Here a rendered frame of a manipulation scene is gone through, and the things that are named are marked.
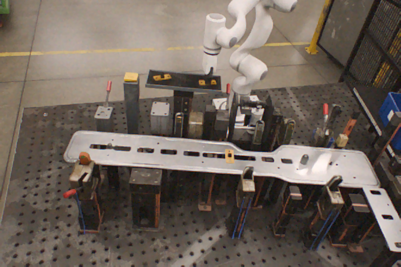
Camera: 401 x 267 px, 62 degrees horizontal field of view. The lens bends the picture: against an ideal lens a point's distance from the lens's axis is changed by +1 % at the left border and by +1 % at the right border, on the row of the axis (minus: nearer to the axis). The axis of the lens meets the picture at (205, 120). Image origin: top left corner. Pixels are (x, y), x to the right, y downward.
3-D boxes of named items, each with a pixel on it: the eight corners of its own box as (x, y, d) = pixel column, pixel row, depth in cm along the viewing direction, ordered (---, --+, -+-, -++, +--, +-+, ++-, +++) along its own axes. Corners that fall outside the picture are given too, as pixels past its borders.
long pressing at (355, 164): (58, 166, 136) (58, 164, 135) (75, 130, 153) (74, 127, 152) (383, 190, 145) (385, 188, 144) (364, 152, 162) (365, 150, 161)
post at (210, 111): (197, 167, 182) (205, 110, 156) (197, 160, 186) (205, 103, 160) (206, 167, 183) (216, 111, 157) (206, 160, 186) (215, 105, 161)
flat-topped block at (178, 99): (170, 151, 189) (173, 86, 160) (171, 141, 195) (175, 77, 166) (187, 152, 190) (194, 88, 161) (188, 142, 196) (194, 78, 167)
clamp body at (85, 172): (76, 236, 145) (61, 183, 121) (85, 208, 156) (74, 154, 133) (101, 238, 145) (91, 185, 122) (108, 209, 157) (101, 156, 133)
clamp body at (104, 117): (98, 171, 173) (89, 118, 150) (103, 155, 181) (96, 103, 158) (116, 172, 173) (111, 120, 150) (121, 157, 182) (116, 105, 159)
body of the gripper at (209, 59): (201, 43, 154) (200, 64, 162) (205, 53, 147) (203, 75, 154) (218, 43, 156) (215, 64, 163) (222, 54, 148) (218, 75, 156)
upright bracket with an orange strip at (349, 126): (318, 181, 183) (354, 111, 151) (318, 179, 184) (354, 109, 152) (324, 182, 184) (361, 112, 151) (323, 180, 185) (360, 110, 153)
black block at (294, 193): (272, 241, 153) (289, 202, 134) (268, 220, 161) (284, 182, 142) (289, 242, 154) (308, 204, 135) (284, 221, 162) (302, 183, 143)
